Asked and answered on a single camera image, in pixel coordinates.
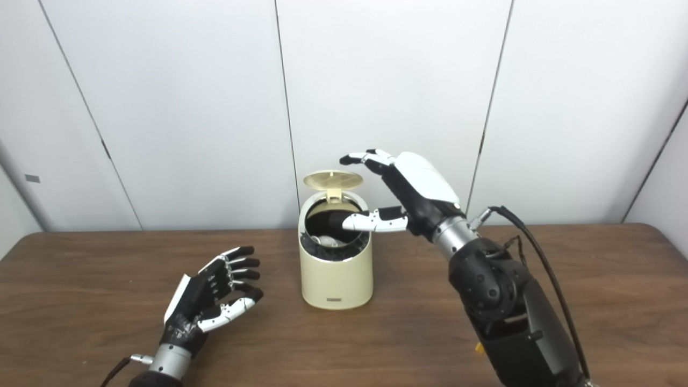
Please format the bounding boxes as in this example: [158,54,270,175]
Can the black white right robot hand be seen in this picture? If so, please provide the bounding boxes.
[339,149,467,237]

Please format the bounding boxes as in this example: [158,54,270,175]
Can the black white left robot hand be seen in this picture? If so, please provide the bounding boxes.
[160,246,264,355]

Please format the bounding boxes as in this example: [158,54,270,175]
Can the cream round bin lid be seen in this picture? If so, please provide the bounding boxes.
[303,170,364,204]

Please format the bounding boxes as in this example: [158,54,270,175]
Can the black bin liner bag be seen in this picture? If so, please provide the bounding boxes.
[301,210,371,262]

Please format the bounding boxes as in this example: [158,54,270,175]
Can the cream-colored bin body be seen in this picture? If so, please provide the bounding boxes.
[298,191,374,310]

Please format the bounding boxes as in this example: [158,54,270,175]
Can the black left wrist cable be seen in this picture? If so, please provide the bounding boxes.
[99,354,154,387]

